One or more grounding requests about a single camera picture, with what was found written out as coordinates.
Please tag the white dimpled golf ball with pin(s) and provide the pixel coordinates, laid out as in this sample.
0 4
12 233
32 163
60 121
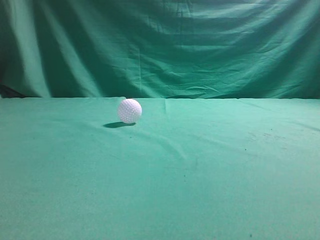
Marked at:
129 111

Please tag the green backdrop cloth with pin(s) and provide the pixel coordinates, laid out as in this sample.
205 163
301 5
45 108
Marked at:
190 49

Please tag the green table cloth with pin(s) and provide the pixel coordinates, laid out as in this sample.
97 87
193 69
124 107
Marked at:
190 169

